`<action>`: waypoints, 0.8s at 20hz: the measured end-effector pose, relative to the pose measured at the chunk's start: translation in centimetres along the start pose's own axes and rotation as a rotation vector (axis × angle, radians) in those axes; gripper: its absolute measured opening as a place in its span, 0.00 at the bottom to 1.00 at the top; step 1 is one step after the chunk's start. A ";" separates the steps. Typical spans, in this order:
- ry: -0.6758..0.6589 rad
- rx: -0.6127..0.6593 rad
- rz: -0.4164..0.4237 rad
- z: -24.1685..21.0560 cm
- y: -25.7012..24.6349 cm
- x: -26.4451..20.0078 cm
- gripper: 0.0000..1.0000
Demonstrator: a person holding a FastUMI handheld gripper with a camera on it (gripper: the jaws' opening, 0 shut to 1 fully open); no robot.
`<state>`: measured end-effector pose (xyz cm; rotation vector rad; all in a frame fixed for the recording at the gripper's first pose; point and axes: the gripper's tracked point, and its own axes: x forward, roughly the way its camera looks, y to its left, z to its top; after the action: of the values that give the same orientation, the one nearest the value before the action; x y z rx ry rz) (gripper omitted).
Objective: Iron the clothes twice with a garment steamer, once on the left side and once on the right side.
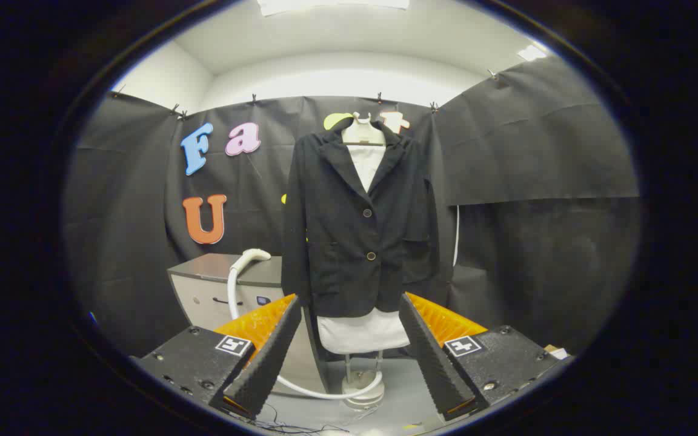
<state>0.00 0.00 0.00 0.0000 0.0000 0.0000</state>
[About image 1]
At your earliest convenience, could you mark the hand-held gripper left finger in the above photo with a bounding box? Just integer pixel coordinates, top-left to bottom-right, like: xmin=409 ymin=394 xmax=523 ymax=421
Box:
xmin=131 ymin=294 xmax=302 ymax=420

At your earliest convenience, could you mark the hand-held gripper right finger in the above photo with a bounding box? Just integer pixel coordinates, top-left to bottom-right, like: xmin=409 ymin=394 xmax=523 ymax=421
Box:
xmin=399 ymin=292 xmax=574 ymax=423

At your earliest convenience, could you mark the white shirt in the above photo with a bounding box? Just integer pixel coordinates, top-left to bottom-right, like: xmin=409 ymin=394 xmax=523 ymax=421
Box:
xmin=317 ymin=145 xmax=411 ymax=355

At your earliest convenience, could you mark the white garment steamer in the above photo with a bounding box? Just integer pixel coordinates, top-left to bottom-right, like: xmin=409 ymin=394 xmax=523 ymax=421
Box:
xmin=227 ymin=248 xmax=384 ymax=401

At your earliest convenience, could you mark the black blazer jacket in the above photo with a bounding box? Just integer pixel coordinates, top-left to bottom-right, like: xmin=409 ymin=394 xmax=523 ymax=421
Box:
xmin=281 ymin=117 xmax=440 ymax=319

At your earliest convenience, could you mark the metal garment stand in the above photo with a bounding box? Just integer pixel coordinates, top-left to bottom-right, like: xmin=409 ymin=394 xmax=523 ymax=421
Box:
xmin=341 ymin=350 xmax=386 ymax=411

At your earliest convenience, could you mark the beige clothes hanger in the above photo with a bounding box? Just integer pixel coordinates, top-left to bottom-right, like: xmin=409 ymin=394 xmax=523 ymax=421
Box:
xmin=342 ymin=112 xmax=387 ymax=147

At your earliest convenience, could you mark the grey drawer cabinet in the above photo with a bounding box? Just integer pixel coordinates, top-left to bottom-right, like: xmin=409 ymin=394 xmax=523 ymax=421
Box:
xmin=167 ymin=253 xmax=328 ymax=397

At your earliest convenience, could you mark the black backdrop cloth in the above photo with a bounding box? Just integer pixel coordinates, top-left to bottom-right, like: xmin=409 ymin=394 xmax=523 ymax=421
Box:
xmin=63 ymin=56 xmax=642 ymax=364

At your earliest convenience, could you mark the large ceiling light panel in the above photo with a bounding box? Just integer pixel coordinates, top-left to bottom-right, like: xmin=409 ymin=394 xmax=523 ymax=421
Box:
xmin=257 ymin=0 xmax=410 ymax=17

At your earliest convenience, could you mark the thin black cable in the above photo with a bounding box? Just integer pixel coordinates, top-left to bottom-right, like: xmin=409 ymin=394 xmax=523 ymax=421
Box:
xmin=257 ymin=401 xmax=353 ymax=434

